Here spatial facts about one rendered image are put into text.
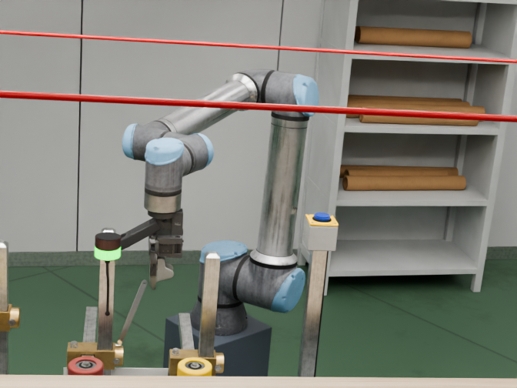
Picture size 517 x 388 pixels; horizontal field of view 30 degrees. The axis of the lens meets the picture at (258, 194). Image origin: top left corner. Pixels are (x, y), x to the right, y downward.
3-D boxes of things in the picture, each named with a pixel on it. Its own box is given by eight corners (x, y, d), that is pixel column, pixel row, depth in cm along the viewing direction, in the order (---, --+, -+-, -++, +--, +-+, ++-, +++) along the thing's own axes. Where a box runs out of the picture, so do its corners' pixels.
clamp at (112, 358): (68, 359, 240) (68, 341, 238) (122, 360, 242) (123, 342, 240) (66, 370, 235) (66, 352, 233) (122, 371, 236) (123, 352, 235)
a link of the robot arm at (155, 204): (145, 196, 230) (144, 184, 239) (144, 215, 231) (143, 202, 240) (182, 197, 231) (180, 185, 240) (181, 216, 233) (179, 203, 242)
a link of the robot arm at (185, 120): (245, 59, 299) (115, 124, 245) (281, 65, 294) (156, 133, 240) (245, 95, 304) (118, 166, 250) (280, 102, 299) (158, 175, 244)
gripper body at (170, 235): (181, 261, 237) (183, 215, 233) (146, 260, 236) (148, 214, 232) (180, 249, 244) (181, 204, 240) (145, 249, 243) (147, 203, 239)
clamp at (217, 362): (168, 365, 244) (169, 347, 243) (221, 366, 246) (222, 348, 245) (168, 377, 239) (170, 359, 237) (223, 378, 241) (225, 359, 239)
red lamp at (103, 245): (95, 240, 226) (95, 232, 226) (121, 241, 227) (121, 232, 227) (94, 249, 221) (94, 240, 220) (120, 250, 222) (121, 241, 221)
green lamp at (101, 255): (95, 250, 227) (95, 241, 227) (120, 251, 228) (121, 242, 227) (94, 259, 222) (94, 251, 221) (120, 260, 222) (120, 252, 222)
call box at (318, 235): (302, 242, 239) (305, 213, 237) (329, 243, 240) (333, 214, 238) (307, 253, 232) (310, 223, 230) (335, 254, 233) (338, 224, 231)
